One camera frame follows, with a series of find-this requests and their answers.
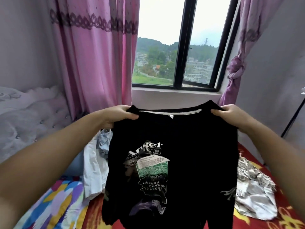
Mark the person's left hand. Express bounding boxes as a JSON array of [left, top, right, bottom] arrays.
[[94, 104, 140, 131]]

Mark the person's right hand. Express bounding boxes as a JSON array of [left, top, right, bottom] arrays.
[[211, 103, 254, 133]]

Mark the black printed t-shirt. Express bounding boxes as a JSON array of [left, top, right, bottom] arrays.
[[101, 100, 240, 229]]

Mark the pile of mixed clothes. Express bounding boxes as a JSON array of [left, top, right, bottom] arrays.
[[82, 128, 279, 221]]

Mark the person's right forearm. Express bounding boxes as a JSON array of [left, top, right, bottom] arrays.
[[241, 119, 305, 221]]

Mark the person's left forearm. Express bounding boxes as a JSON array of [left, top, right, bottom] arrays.
[[0, 112, 111, 229]]

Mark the white bed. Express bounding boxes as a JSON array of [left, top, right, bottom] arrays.
[[0, 86, 305, 229]]

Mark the grey pillow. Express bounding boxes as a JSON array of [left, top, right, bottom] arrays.
[[61, 149, 87, 179]]

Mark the wide pink curtain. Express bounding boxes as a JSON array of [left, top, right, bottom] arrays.
[[47, 0, 142, 121]]

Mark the tied pink curtain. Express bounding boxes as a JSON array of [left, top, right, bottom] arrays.
[[217, 0, 288, 108]]

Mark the black framed window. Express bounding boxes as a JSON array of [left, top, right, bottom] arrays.
[[132, 0, 242, 93]]

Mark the white tufted headboard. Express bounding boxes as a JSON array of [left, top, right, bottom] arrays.
[[0, 86, 73, 163]]

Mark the colourful patterned pillow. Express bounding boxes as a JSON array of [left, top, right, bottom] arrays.
[[13, 177, 90, 229]]

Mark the red bedsheet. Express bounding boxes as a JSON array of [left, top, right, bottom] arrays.
[[81, 142, 305, 229]]

